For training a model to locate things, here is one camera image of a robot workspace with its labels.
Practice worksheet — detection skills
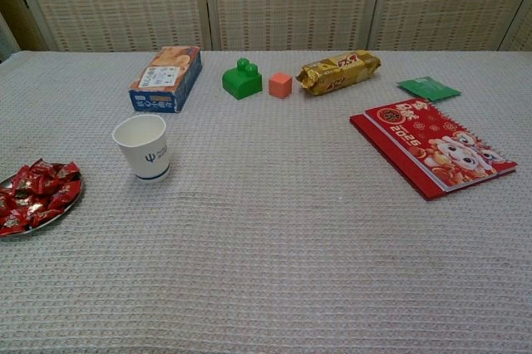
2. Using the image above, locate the silver metal plate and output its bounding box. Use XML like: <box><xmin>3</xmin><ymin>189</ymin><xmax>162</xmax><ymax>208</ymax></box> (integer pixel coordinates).
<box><xmin>0</xmin><ymin>162</ymin><xmax>84</xmax><ymax>239</ymax></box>

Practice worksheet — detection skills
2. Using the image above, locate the green toy brick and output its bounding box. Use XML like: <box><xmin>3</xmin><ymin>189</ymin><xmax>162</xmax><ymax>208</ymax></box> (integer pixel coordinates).
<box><xmin>221</xmin><ymin>58</ymin><xmax>264</xmax><ymax>101</ymax></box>

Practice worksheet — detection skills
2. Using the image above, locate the plate of red candy packets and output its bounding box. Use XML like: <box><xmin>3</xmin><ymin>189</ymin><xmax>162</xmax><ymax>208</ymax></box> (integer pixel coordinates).
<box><xmin>0</xmin><ymin>158</ymin><xmax>81</xmax><ymax>235</ymax></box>

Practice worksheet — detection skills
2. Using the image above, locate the red spiral calendar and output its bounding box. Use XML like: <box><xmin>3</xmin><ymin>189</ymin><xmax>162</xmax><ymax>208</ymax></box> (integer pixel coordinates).
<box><xmin>349</xmin><ymin>97</ymin><xmax>519</xmax><ymax>201</ymax></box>

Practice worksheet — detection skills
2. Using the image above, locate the green sachet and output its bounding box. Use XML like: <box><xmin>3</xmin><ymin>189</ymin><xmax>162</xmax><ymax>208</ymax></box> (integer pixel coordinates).
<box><xmin>397</xmin><ymin>76</ymin><xmax>462</xmax><ymax>102</ymax></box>

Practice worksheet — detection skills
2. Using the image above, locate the gold snack packet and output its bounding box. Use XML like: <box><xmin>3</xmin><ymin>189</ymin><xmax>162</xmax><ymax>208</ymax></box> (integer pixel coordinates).
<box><xmin>295</xmin><ymin>49</ymin><xmax>382</xmax><ymax>97</ymax></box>

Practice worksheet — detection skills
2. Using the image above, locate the white paper cup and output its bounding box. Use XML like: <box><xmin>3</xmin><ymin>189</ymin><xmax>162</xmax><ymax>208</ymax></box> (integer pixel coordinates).
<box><xmin>111</xmin><ymin>114</ymin><xmax>172</xmax><ymax>183</ymax></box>

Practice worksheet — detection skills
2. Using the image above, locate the white woven tablecloth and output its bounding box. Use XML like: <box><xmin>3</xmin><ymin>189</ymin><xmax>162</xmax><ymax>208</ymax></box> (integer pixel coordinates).
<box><xmin>0</xmin><ymin>49</ymin><xmax>532</xmax><ymax>354</ymax></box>

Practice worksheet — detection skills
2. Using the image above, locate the orange cube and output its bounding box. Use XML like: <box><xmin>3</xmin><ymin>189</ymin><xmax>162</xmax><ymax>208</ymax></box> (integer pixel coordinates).
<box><xmin>268</xmin><ymin>71</ymin><xmax>293</xmax><ymax>100</ymax></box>

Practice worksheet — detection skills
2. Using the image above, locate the orange and blue biscuit box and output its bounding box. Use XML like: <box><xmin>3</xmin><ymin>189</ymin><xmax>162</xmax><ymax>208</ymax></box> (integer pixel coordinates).
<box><xmin>128</xmin><ymin>46</ymin><xmax>204</xmax><ymax>114</ymax></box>

